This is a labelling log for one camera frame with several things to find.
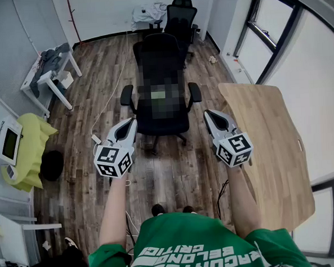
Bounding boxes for white shelf unit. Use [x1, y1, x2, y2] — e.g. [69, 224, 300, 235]
[0, 207, 64, 267]

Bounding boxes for black floor cables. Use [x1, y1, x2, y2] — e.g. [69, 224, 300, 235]
[215, 179, 231, 215]

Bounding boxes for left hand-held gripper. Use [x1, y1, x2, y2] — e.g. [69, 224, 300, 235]
[91, 117, 141, 181]

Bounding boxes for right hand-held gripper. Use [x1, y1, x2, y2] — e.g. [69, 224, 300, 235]
[203, 107, 256, 171]

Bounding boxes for small white gadget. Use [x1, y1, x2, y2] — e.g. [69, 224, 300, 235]
[1, 163, 20, 182]

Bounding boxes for person's right forearm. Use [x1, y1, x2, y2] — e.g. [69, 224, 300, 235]
[226, 163, 264, 237]

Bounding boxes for person's left forearm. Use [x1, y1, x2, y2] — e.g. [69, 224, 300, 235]
[95, 174, 135, 248]

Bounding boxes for white power cable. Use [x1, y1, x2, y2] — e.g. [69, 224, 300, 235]
[85, 30, 136, 141]

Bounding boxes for white perforated box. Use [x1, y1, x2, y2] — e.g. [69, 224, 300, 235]
[56, 70, 74, 90]

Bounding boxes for black round cushion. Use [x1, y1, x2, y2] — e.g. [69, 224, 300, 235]
[39, 149, 65, 183]

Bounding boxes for yellow-green cloth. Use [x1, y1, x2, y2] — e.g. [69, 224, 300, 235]
[0, 111, 63, 194]

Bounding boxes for wooden table top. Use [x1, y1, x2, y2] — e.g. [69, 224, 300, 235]
[217, 78, 317, 237]

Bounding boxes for grey crumpled clothes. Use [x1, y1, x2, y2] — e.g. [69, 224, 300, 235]
[27, 42, 74, 99]

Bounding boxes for white device with screen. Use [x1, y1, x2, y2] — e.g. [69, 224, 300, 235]
[0, 115, 26, 168]

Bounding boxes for person's green printed shirt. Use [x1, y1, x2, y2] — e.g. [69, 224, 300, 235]
[75, 204, 314, 267]

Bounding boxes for red coat rack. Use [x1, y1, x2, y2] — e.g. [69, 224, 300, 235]
[66, 0, 82, 45]

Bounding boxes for black mesh office chair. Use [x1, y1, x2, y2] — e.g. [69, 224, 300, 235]
[116, 30, 206, 158]
[147, 0, 203, 71]

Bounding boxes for person's left shoe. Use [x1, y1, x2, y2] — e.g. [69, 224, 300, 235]
[150, 203, 166, 217]

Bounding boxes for white side table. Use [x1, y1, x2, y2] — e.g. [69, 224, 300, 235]
[17, 44, 85, 120]

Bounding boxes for black framed window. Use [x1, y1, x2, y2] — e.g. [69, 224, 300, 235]
[310, 173, 334, 262]
[229, 0, 308, 85]

